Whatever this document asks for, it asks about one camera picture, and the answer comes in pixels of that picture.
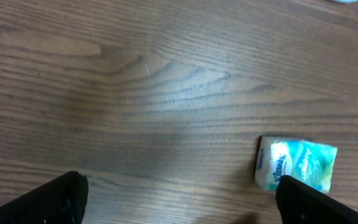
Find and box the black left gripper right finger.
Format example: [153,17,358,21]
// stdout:
[275,175,358,224]

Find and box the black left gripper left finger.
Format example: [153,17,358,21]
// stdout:
[0,171,89,224]

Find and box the white barcode scanner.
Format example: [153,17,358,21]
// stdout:
[330,0,358,4]

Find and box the green tissue packet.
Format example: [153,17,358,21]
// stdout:
[254,136,337,194]

